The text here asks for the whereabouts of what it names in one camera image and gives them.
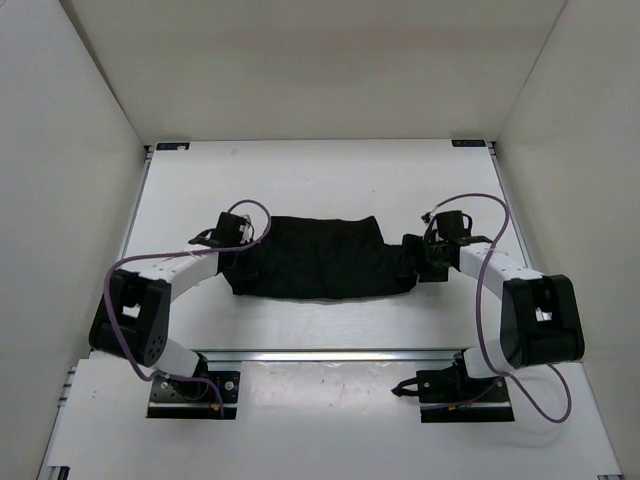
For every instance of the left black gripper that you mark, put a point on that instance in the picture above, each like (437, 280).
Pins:
(247, 271)

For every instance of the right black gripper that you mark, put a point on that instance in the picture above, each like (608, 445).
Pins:
(414, 246)

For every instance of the black pleated skirt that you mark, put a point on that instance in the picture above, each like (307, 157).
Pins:
(317, 259)

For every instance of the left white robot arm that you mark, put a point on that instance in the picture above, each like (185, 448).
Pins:
(141, 302)

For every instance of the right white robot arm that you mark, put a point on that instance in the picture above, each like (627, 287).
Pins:
(539, 319)

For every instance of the right blue corner label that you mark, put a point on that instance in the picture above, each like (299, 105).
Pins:
(468, 143)

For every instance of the blue corner label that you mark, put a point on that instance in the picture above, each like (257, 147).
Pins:
(172, 146)
(468, 143)

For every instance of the left blue corner label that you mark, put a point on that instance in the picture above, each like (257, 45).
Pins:
(172, 146)

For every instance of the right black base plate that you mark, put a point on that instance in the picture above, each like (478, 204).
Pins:
(450, 396)

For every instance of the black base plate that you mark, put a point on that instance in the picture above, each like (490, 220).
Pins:
(169, 399)
(450, 396)

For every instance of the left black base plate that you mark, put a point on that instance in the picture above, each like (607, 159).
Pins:
(169, 399)

